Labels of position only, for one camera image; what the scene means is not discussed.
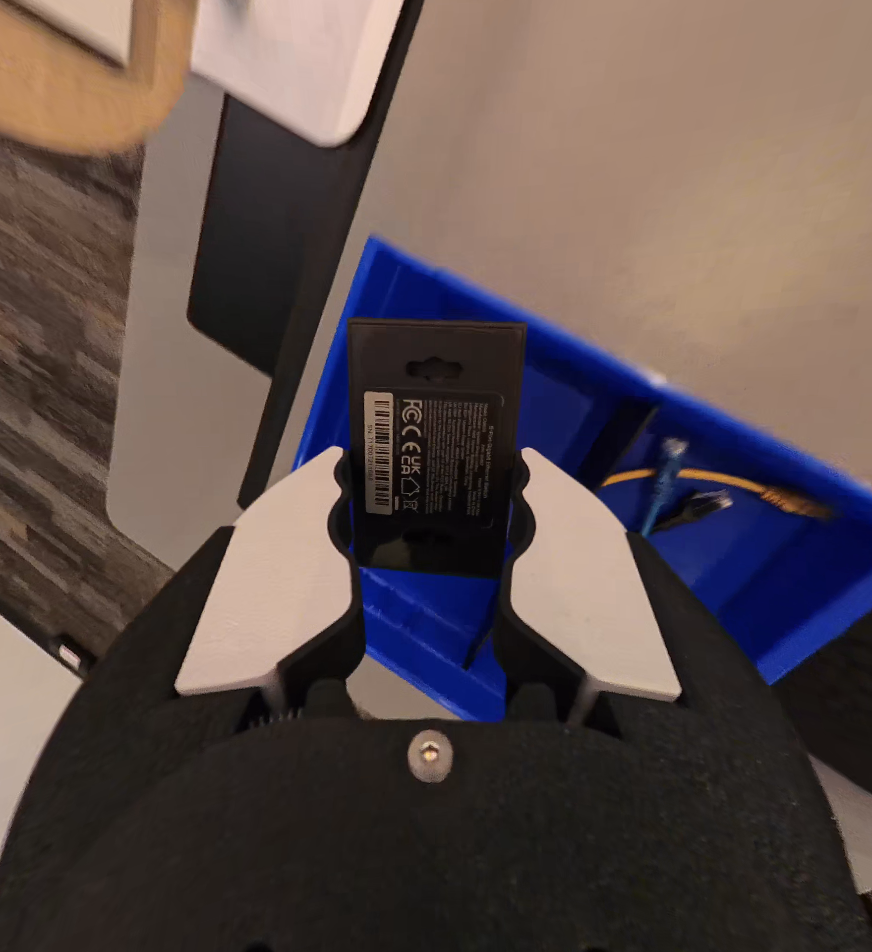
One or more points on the blue plastic bin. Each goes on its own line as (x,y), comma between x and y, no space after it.
(793,580)

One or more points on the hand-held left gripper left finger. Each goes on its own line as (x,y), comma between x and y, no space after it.
(265,595)

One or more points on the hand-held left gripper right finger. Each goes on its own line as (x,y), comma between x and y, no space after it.
(592,595)

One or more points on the white stand base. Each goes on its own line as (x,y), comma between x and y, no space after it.
(302,60)

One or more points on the dark rectangular table panel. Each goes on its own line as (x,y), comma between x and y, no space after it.
(272,238)

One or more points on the black textured pad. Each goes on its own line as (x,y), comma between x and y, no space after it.
(860,699)

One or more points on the black network switch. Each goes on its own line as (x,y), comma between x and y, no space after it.
(436,446)

